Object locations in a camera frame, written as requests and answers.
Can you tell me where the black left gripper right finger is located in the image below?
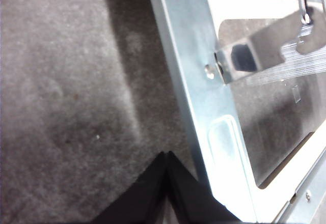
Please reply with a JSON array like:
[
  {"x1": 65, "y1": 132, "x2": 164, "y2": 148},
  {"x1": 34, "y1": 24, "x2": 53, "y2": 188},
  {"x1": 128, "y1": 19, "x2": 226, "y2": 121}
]
[{"x1": 166, "y1": 151, "x2": 242, "y2": 224}]

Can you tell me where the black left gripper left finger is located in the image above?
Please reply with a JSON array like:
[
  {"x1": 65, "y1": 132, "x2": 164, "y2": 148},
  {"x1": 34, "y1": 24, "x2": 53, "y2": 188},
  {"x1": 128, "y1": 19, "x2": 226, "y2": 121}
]
[{"x1": 94, "y1": 152, "x2": 168, "y2": 224}]

